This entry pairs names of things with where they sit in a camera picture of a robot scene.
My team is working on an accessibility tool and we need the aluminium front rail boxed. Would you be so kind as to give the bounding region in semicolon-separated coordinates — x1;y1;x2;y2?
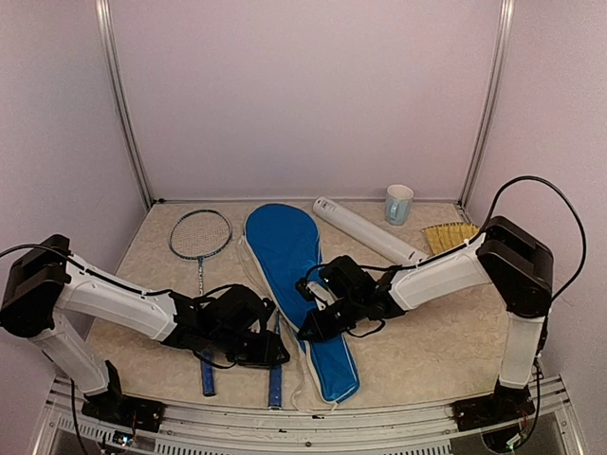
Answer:
32;378;584;455

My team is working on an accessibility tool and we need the white shuttlecock tube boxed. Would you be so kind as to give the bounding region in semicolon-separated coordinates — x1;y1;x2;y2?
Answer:
312;196;429;265

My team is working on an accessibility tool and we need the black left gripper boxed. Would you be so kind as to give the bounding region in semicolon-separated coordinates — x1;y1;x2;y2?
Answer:
210;327;290;368

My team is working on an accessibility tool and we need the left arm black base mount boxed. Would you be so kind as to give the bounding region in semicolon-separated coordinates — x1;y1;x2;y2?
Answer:
82;360;165;433

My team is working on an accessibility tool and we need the light blue ceramic mug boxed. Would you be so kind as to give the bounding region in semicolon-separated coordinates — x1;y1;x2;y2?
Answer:
385;184;414;226

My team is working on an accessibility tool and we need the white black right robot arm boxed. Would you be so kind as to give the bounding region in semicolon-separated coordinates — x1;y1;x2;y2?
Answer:
298;216;554;421

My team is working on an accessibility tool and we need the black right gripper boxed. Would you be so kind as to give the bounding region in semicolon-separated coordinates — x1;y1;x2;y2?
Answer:
299;292;365;342

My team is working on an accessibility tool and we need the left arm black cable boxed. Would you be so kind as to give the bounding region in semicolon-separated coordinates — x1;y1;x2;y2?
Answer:
0;244;210;300

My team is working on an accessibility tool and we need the left aluminium corner post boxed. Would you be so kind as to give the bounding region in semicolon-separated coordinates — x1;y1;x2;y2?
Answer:
95;0;155;210

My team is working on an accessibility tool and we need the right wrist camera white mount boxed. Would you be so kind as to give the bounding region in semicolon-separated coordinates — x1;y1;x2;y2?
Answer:
295;278;336;311

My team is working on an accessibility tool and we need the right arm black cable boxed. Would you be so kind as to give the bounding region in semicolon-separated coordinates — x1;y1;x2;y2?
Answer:
303;175;588;304

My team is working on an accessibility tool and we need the blue badminton racket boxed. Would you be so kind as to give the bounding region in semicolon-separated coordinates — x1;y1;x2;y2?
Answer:
169;210;233;398
267;365;282;410

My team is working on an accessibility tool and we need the blue racket cover bag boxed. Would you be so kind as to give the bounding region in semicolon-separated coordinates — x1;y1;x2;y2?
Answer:
242;204;360;407

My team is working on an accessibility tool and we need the aluminium corner post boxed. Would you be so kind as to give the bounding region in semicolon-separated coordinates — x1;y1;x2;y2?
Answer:
458;0;516;212
95;0;155;210

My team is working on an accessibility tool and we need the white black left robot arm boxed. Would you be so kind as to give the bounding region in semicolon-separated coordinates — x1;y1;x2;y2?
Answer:
1;234;290;422

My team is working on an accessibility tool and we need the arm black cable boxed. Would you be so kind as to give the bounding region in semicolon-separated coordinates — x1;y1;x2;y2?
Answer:
303;175;588;304
0;244;210;300

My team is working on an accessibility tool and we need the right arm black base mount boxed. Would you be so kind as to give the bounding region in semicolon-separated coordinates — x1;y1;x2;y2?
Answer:
451;382;536;431

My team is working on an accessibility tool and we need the right aluminium corner post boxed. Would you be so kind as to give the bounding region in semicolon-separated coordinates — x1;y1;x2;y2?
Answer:
458;0;516;212

